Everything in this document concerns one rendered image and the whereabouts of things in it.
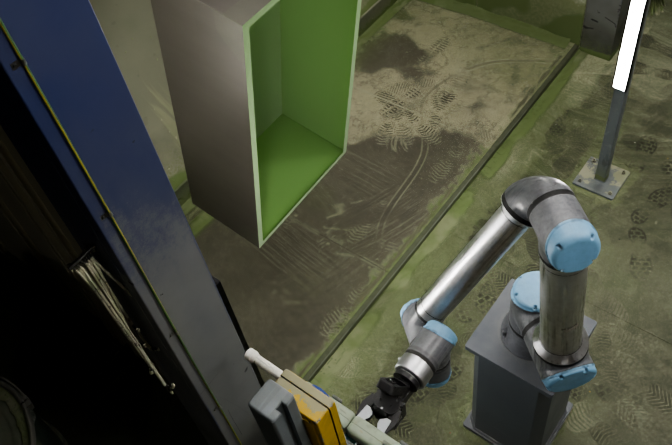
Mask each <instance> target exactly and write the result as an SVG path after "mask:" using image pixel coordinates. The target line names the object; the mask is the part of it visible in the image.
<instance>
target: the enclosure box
mask: <svg viewBox="0 0 672 445"><path fill-rule="evenodd" d="M150 1H151V5H152V10H153V15H154V20H155V25H156V29H157V34H158V39H159V44H160V49H161V54H162V58H163V63H164V68H165V73H166V78H167V83H168V87H169V92H170V97H171V102H172V107H173V111H174V116H175V121H176V126H177V131H178V136H179V140H180V145H181V150H182V155H183V160H184V165H185V169H186V174H187V179H188V184H189V189H190V193H191V198H192V203H193V204H194V205H196V206H197V207H199V208H200V209H202V210H203V211H205V212H206V213H208V214H209V215H211V216H212V217H213V218H215V219H216V220H218V221H219V222H221V223H222V224H224V225H225V226H227V227H228V228H230V229H231V230H233V231H234V232H236V233H237V234H239V235H240V236H242V237H243V238H245V239H246V240H248V241H249V242H251V243H252V244H254V245H255V246H257V247H258V248H260V247H261V246H262V245H263V244H264V243H265V242H266V241H267V240H268V238H269V237H270V236H271V235H272V234H273V233H274V232H275V231H276V229H277V228H278V227H279V226H280V225H281V224H282V223H283V222H284V221H285V219H286V218H287V217H288V216H289V215H290V214H291V213H292V212H293V211H294V209H295V208H296V207H297V206H298V205H299V204H300V203H301V202H302V201H303V199H304V198H305V197H306V196H307V195H308V194H309V193H310V192H311V190H312V189H313V188H314V187H315V186H316V185H317V184H318V183H319V182H320V180H321V179H322V178H323V177H324V176H325V175H326V174H327V173H328V172H329V170H330V169H331V168H332V167H333V166H334V165H335V164H336V163H337V161H338V160H339V159H340V158H341V157H342V156H343V155H344V154H345V153H346V149H347V139H348V129H349V119H350V109H351V99H352V90H353V80H354V70H355V60H356V50H357V40H358V30H359V21H360V11H361V1H362V0H150Z"/></svg>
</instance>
